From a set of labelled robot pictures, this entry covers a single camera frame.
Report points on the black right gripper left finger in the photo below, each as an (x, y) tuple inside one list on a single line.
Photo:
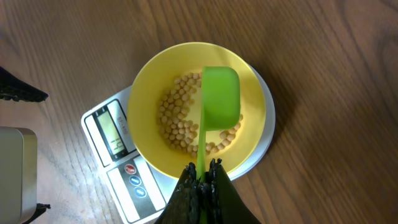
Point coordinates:
[(184, 204)]

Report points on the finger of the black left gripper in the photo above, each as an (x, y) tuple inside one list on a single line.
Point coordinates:
[(15, 89), (40, 209)]

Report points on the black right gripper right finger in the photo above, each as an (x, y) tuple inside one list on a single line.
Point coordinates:
[(224, 203)]

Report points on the yellow plastic bowl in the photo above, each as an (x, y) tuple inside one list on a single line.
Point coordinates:
[(163, 109)]

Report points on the green plastic measuring scoop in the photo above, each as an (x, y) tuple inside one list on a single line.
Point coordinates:
[(219, 109)]

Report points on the white digital kitchen scale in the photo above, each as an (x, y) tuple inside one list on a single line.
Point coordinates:
[(139, 191)]

